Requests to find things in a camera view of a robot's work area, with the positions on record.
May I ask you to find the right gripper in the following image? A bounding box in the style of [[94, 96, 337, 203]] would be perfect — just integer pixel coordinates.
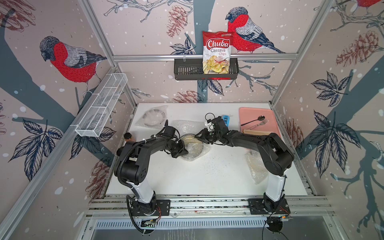
[[193, 128, 221, 145]]

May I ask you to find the cream dinner plate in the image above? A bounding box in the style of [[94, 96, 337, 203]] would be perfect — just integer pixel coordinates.
[[181, 134, 204, 162]]

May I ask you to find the bubble wrap sheet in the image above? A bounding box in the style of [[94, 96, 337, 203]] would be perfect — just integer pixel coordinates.
[[171, 120, 211, 162], [135, 106, 168, 129], [245, 150, 269, 184]]

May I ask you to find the dark rimmed plate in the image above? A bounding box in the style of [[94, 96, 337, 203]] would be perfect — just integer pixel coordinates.
[[142, 109, 166, 128]]

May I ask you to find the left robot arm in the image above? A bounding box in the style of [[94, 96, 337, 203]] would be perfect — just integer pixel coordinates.
[[114, 135, 189, 216]]

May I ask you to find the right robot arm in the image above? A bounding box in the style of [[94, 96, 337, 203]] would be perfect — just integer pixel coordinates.
[[195, 117, 294, 214]]

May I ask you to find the blue tape dispenser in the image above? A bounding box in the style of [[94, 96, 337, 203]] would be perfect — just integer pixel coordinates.
[[222, 115, 230, 127]]

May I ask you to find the wooden cutting board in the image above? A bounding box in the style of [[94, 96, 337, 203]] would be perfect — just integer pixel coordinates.
[[243, 130, 272, 136]]

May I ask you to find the pink tray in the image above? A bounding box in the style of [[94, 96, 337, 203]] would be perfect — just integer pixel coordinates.
[[239, 107, 282, 137]]

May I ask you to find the black spoon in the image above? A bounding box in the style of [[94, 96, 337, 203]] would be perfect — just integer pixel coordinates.
[[241, 115, 266, 126]]

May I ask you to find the metal fork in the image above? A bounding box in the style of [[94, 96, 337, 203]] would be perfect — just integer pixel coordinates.
[[248, 119, 269, 130]]

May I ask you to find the orange spice jar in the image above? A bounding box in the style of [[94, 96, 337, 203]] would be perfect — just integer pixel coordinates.
[[124, 132, 136, 142]]

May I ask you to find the Chuba cassava chips bag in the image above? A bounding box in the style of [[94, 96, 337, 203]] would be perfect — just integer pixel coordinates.
[[202, 31, 234, 80]]

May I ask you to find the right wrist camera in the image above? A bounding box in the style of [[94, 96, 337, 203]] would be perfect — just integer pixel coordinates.
[[205, 120, 214, 131]]

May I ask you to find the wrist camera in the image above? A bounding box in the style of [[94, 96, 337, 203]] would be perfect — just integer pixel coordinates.
[[205, 120, 214, 131], [161, 120, 180, 140]]

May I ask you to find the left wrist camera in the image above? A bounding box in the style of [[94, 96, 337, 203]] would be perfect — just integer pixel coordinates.
[[161, 120, 180, 140]]

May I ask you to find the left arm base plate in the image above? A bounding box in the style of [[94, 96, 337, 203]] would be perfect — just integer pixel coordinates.
[[127, 199, 171, 217]]

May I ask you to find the black wire shelf basket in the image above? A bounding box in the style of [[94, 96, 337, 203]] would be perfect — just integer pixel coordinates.
[[174, 58, 239, 81]]

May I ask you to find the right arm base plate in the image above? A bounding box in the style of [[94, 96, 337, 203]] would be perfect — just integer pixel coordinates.
[[247, 198, 291, 215]]

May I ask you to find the white mesh wall basket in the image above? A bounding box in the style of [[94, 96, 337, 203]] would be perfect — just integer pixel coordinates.
[[75, 73, 128, 138]]

